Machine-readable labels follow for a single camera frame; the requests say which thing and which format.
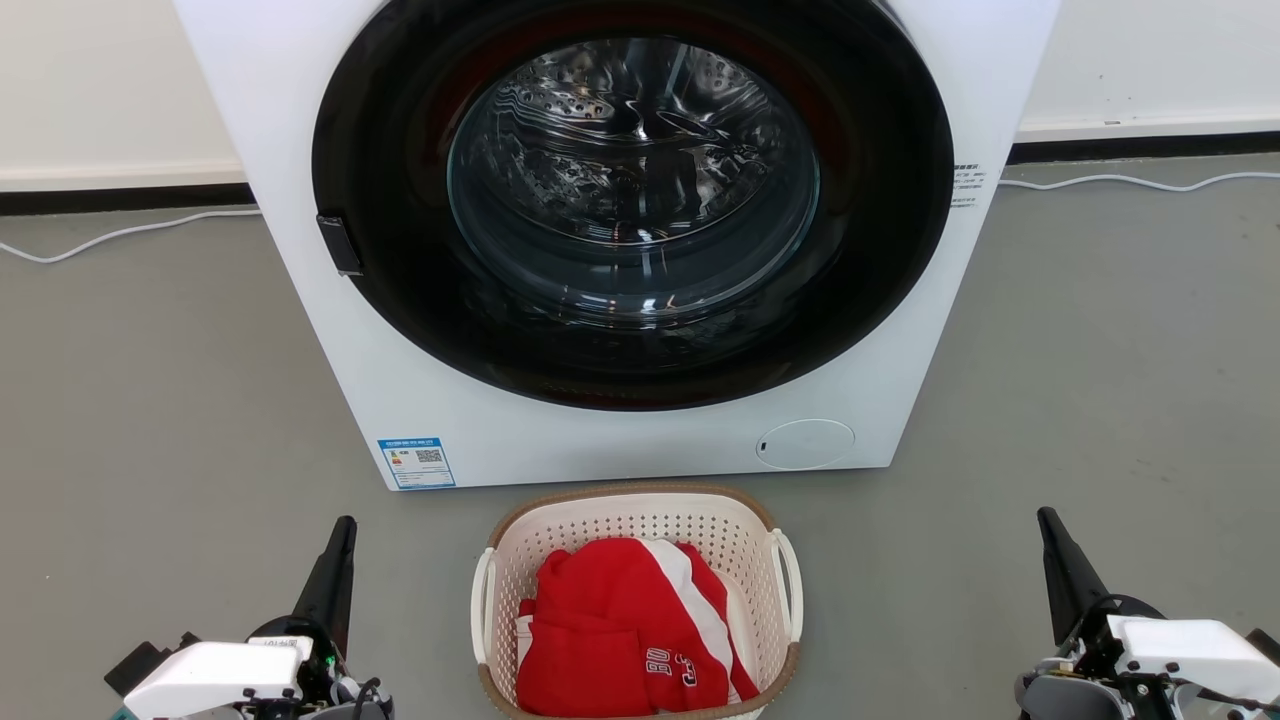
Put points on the round white filter cover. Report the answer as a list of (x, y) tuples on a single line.
[(805, 445)]

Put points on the blue energy label sticker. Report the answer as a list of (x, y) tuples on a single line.
[(417, 464)]

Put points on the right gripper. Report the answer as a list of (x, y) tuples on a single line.
[(1190, 655)]

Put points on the steel washer drum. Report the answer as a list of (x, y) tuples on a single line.
[(630, 170)]

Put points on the red and white garment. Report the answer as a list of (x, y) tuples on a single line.
[(600, 620)]

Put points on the black round washer door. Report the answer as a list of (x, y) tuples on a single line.
[(400, 300)]

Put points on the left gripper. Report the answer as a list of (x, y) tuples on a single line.
[(215, 675)]

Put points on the small printed text sticker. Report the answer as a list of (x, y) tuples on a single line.
[(965, 186)]

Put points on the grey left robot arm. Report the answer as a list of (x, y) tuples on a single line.
[(362, 706)]

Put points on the cream perforated laundry basket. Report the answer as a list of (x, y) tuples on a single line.
[(640, 515)]

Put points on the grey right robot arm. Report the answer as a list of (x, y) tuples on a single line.
[(1055, 700)]

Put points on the white front-loading washing machine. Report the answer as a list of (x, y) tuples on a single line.
[(600, 445)]

